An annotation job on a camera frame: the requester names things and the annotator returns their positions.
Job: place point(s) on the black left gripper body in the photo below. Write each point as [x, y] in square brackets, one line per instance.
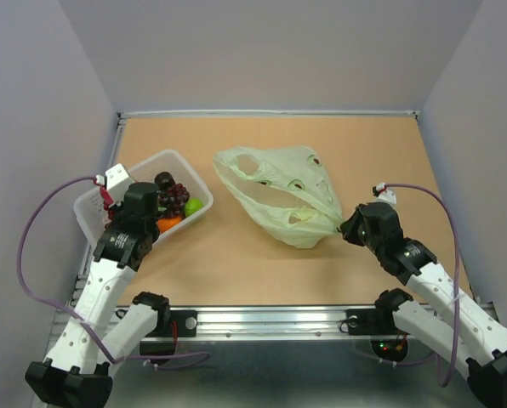
[121, 208]

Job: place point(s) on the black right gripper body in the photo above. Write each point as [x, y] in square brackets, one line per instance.
[356, 231]

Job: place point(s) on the orange persimmon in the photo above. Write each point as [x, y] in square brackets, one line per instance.
[165, 224]

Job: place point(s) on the dark purple grape bunch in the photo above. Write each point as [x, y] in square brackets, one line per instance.
[171, 201]

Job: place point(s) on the green lime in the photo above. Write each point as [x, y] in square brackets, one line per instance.
[193, 205]

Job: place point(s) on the translucent green plastic bag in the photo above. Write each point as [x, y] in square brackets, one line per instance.
[286, 191]

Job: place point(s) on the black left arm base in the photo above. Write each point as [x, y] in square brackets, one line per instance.
[181, 323]

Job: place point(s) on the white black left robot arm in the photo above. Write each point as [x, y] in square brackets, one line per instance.
[79, 369]

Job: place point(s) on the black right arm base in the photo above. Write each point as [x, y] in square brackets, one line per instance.
[376, 320]

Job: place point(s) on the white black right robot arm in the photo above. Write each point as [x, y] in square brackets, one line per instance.
[431, 307]

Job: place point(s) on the red grape bunch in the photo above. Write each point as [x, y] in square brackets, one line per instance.
[108, 213]

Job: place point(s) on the dark plum at back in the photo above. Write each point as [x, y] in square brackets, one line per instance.
[164, 180]

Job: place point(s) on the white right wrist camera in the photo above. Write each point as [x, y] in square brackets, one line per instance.
[383, 193]

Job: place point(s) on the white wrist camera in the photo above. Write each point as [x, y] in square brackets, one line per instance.
[117, 181]
[383, 193]

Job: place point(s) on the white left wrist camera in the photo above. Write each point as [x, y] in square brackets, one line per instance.
[117, 181]

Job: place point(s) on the front aluminium mounting rail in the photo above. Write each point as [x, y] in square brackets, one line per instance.
[268, 323]

